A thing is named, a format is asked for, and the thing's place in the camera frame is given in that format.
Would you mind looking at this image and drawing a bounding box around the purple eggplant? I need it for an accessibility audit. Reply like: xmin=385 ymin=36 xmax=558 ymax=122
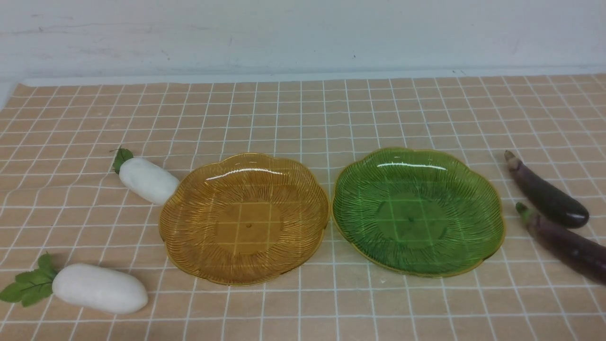
xmin=504 ymin=150 xmax=589 ymax=229
xmin=515 ymin=202 xmax=606 ymax=285

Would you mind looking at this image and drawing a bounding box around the amber ribbed plastic plate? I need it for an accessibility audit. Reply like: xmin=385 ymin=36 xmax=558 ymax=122
xmin=158 ymin=153 xmax=330 ymax=286

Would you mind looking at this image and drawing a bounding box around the green ribbed plastic plate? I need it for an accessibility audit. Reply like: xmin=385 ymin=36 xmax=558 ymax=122
xmin=332 ymin=147 xmax=506 ymax=277

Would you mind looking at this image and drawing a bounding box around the far white radish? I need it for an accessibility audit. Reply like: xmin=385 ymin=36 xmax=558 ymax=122
xmin=113 ymin=147 xmax=180 ymax=206

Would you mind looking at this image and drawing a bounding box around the white radish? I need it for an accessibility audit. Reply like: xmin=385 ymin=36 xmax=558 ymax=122
xmin=0 ymin=253 xmax=149 ymax=315
xmin=113 ymin=147 xmax=180 ymax=206

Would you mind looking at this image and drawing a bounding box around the near white radish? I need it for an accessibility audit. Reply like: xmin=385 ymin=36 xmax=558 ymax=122
xmin=0 ymin=253 xmax=149 ymax=315

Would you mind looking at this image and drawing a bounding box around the checkered orange tablecloth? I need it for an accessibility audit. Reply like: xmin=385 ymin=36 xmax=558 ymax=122
xmin=0 ymin=74 xmax=605 ymax=341

